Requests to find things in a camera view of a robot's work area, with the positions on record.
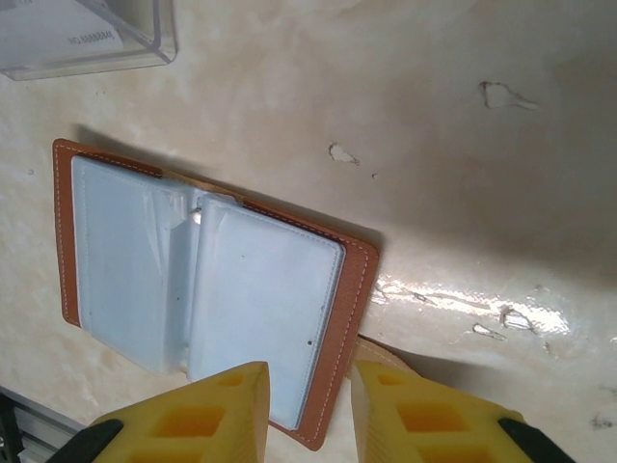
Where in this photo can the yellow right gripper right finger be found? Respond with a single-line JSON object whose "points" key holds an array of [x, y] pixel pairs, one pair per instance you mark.
{"points": [[376, 434]]}

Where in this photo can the clear plastic card sleeve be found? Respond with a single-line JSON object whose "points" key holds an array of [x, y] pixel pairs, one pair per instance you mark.
{"points": [[164, 29]]}

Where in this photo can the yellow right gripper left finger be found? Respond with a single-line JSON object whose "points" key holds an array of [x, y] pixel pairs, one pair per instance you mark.
{"points": [[241, 434]]}

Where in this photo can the brown leather card holder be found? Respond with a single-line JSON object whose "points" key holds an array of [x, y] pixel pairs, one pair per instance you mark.
{"points": [[144, 265]]}

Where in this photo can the aluminium mounting rail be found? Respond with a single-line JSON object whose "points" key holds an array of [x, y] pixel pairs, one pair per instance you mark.
{"points": [[29, 429]]}

